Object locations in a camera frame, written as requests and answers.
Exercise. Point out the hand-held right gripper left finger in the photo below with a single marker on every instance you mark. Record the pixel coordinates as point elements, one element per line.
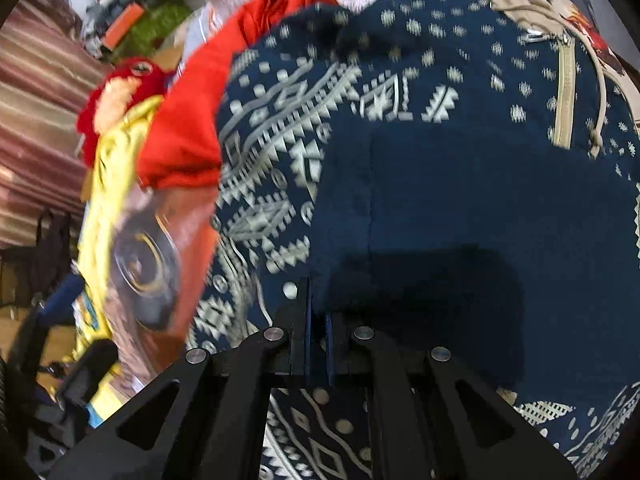
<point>299,320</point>

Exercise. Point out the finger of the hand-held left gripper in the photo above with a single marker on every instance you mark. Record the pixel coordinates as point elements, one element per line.
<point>87,367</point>
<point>62,296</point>

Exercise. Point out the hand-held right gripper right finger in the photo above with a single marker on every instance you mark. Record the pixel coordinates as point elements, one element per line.
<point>334,340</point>

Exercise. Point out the navy patterned sweater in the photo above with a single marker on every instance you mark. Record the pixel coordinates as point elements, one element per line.
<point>425,185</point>

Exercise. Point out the striped curtain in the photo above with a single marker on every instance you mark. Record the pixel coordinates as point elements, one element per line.
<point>35,110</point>

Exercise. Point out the red cloth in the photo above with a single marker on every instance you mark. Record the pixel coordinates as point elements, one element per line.
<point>185,130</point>

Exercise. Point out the yellow cloth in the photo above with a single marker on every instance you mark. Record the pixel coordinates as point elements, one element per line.
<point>115,170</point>

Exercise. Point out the red plush bird toy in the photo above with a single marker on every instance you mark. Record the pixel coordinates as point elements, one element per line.
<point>135,72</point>

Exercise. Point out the orange box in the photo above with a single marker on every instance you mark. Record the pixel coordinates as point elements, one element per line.
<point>122,27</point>

